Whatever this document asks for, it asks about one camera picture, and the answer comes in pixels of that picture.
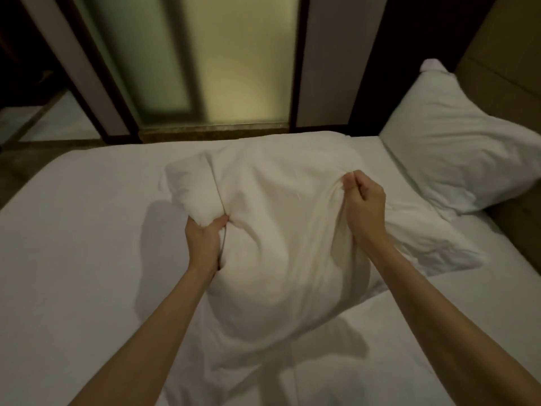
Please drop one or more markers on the person's right hand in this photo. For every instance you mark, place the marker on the person's right hand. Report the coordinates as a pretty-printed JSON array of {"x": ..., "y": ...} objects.
[{"x": 367, "y": 211}]

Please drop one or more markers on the person's left hand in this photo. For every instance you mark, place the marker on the person's left hand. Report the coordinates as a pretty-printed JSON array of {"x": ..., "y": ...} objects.
[{"x": 203, "y": 245}]

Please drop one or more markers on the person's right thumb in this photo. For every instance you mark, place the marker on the person's right thumb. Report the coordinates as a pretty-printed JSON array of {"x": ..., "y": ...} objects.
[{"x": 348, "y": 198}]

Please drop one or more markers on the person's left thumb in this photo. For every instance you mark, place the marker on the person's left thumb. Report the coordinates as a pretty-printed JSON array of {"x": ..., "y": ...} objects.
[{"x": 217, "y": 223}]

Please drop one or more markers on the white pillow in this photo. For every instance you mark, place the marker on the white pillow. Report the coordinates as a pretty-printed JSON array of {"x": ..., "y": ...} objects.
[
  {"x": 287, "y": 249},
  {"x": 456, "y": 143}
]

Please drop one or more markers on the person's left forearm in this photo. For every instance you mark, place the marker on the person's left forearm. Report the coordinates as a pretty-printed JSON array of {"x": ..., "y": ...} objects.
[{"x": 148, "y": 342}]

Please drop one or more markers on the person's right forearm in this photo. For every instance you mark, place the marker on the person's right forearm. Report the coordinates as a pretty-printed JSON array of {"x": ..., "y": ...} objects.
[{"x": 443, "y": 329}]

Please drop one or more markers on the white bed sheet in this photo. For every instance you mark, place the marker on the white bed sheet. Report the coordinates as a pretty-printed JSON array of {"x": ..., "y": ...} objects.
[{"x": 72, "y": 270}]

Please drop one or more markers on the frosted glass door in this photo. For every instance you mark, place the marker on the frosted glass door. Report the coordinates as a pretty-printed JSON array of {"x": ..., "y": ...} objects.
[{"x": 211, "y": 59}]

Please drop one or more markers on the brown padded headboard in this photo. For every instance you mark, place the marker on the brown padded headboard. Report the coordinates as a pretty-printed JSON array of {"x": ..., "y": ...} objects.
[{"x": 503, "y": 71}]

